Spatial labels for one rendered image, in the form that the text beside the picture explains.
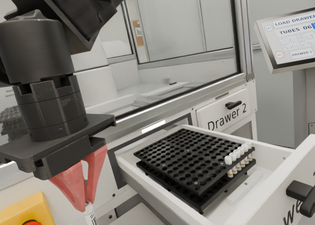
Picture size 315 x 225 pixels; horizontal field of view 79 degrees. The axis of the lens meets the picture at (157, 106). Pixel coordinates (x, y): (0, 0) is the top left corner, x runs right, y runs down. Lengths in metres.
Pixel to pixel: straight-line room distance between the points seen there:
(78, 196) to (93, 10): 0.20
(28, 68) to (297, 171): 0.37
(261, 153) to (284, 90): 1.60
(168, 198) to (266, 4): 1.87
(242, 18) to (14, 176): 0.85
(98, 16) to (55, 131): 0.14
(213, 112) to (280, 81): 1.41
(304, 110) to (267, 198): 1.02
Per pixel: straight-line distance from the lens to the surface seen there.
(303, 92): 1.26
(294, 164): 0.36
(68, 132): 0.20
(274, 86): 2.08
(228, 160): 0.40
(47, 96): 0.20
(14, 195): 0.49
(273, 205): 0.32
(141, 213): 0.55
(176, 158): 0.44
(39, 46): 0.20
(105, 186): 0.53
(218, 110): 0.71
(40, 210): 0.46
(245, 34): 0.88
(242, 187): 0.44
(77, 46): 0.25
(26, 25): 0.20
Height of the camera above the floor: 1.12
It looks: 14 degrees down
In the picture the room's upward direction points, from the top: 12 degrees counter-clockwise
